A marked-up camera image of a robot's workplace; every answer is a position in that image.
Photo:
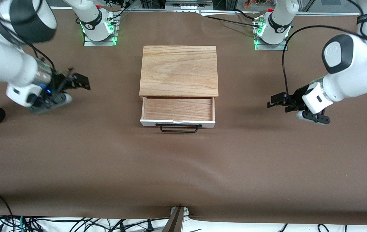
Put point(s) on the grey power strip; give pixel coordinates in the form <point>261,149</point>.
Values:
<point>186,5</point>

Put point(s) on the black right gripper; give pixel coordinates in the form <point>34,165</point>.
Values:
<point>59,81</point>

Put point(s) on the silver metal tool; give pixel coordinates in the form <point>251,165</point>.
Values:
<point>177,109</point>

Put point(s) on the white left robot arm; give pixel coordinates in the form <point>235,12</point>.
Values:
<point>354,77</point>

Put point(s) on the aluminium camera mount post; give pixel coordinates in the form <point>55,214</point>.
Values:
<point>177,220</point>

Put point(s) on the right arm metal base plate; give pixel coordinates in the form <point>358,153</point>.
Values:
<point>99,43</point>

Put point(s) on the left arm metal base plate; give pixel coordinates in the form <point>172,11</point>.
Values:
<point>278,47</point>

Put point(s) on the brown paper table cover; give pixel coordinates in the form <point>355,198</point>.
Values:
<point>183,167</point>

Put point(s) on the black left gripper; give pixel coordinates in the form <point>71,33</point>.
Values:
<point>297,96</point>

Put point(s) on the wooden drawer cabinet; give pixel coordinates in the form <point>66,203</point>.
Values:
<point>178,69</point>

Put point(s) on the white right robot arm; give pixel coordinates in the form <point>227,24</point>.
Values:
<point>3,61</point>

